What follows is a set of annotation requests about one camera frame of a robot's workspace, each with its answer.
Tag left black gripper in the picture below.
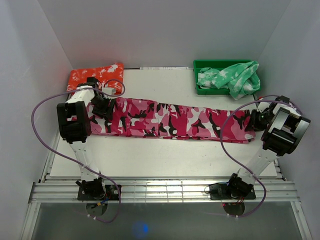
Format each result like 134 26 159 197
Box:
90 95 116 120

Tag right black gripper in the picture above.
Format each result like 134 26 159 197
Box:
244 109 275 133

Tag pink camouflage trousers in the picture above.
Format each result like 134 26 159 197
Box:
86 97 256 144

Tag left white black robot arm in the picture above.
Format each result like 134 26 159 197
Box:
56 77 116 200

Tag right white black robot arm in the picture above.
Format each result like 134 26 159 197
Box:
225 95 311 199

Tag folded orange white trousers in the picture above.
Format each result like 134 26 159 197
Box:
67 63 125 95

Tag green tie-dye trousers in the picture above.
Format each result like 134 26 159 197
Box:
197 60 261 100

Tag green plastic bin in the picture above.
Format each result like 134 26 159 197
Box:
193 59 251 96

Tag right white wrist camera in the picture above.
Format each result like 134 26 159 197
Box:
256 101 270 113

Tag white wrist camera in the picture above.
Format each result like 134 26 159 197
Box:
256 101 270 113
102 87 116 96

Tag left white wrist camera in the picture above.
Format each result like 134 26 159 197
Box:
102 87 116 96

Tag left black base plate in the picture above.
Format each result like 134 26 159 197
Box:
76 184 122 201

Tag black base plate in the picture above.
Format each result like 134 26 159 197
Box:
209 182 256 200
76 184 122 201

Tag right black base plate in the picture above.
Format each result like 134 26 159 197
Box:
209 182 256 200

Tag aluminium frame rail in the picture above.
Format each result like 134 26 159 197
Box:
29 179 300 204

